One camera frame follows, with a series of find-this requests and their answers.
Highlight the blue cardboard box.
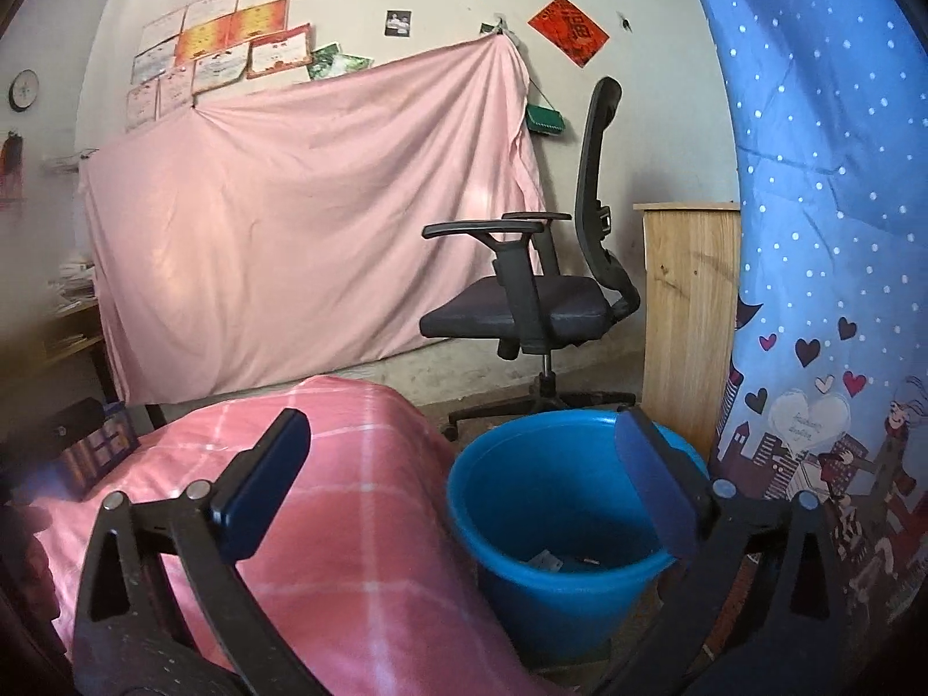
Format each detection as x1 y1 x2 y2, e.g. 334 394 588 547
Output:
55 397 140 501

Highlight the wooden shelf desk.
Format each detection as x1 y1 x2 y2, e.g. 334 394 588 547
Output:
41 299 118 403

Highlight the pink checked tablecloth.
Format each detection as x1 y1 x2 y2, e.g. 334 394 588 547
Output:
36 377 559 694

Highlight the blue plastic bucket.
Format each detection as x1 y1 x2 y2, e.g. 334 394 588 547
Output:
447 408 676 663

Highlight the blue patterned curtain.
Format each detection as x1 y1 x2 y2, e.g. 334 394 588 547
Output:
700 0 926 636

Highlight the red hanging ornament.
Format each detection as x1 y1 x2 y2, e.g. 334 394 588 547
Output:
0 130 24 211

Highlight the pink hanging sheet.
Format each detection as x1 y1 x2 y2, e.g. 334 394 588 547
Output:
82 35 544 405

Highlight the wooden cabinet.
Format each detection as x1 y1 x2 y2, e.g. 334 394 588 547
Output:
636 203 741 457

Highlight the black office chair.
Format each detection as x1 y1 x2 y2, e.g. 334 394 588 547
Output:
420 77 641 441

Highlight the green hanging bag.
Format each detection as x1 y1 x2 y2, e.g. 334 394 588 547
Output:
525 104 565 137

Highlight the round wall clock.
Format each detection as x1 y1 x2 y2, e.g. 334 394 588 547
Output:
8 69 41 113

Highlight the small black wall photo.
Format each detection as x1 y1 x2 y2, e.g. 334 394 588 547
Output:
384 9 412 38

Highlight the red diamond wall paper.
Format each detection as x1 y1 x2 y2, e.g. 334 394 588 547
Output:
528 0 610 68

